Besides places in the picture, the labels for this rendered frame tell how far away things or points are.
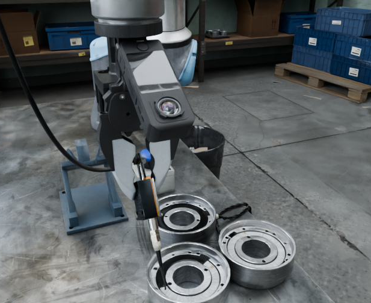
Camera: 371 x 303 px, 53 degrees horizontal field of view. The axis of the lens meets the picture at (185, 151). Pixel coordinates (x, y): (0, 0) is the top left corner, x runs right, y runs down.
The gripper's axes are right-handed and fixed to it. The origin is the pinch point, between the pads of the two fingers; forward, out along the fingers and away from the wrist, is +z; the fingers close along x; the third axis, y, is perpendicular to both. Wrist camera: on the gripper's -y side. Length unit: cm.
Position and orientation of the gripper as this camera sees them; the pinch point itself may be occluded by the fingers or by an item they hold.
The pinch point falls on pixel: (144, 190)
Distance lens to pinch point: 46.5
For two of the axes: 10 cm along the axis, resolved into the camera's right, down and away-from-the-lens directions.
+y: -3.8, -4.1, 8.3
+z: 0.0, 8.9, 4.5
